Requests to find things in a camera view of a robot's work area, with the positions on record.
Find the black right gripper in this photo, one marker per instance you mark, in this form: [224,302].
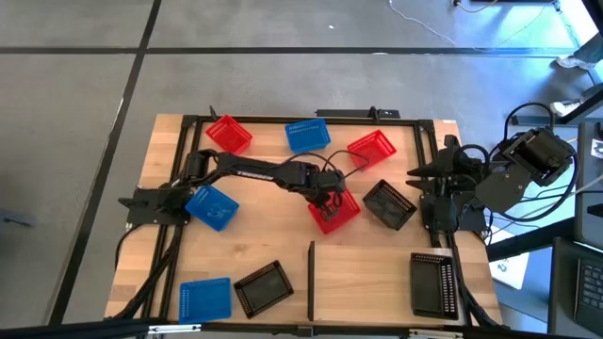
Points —
[454,174]

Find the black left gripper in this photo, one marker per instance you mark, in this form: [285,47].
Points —
[327,183]

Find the red plastic basket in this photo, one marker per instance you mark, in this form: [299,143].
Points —
[229,135]
[370,150]
[348,213]

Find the black plastic basket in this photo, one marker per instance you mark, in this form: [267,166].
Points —
[431,287]
[263,289]
[388,205]

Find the blue plastic basket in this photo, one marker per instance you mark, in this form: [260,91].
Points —
[307,136]
[205,301]
[212,209]

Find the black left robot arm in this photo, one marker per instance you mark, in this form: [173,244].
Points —
[254,172]

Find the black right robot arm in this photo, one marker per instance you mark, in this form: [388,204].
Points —
[537,155]

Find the white paper with logo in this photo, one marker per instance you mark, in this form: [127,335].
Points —
[509,270]

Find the person's white shoe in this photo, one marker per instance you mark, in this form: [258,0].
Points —
[565,108]
[572,62]

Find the grey computer case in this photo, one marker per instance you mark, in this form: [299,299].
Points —
[589,212]

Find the dark laptop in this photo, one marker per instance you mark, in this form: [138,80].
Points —
[589,287]

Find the person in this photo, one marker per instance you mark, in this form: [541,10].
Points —
[591,49]

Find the black gantry beam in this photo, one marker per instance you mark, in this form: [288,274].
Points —
[94,329]

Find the dark grey floor object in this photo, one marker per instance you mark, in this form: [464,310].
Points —
[14,217]

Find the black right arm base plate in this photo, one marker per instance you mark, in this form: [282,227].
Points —
[476,225]

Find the black bar mount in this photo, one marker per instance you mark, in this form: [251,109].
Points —
[348,113]

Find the black aluminium table frame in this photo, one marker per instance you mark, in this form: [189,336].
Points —
[268,119]

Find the silver aluminium bracket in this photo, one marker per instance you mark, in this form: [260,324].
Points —
[174,329]
[433,334]

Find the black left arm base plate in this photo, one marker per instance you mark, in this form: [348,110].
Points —
[141,214]

